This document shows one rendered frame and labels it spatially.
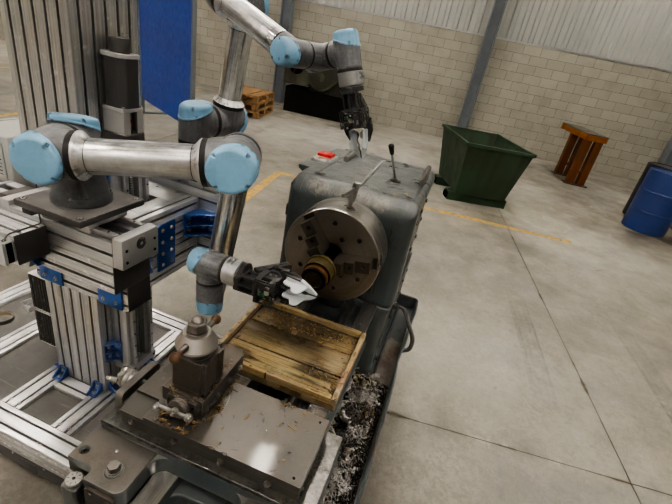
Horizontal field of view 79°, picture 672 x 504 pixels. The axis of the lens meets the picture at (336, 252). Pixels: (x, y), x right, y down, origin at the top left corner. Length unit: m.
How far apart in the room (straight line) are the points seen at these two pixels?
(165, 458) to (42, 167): 0.67
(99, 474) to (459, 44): 10.94
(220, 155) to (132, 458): 0.64
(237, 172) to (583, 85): 11.13
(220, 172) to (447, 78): 10.43
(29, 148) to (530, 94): 11.02
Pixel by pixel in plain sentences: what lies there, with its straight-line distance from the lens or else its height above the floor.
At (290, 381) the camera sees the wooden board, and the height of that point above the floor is 0.90.
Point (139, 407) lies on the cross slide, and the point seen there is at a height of 0.96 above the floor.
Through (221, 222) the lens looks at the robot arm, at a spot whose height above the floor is 1.16.
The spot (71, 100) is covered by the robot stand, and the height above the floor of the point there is 1.39.
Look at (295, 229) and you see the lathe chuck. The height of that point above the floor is 1.13.
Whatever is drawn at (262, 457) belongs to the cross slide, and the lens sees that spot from 0.86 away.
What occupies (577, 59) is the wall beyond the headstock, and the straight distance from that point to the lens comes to 11.73.
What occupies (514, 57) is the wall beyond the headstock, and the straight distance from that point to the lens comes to 11.41.
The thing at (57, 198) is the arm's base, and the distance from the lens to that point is 1.30.
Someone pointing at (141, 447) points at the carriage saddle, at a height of 0.91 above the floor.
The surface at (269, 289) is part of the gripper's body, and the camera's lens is 1.05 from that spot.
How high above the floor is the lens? 1.67
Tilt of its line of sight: 27 degrees down
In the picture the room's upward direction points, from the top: 11 degrees clockwise
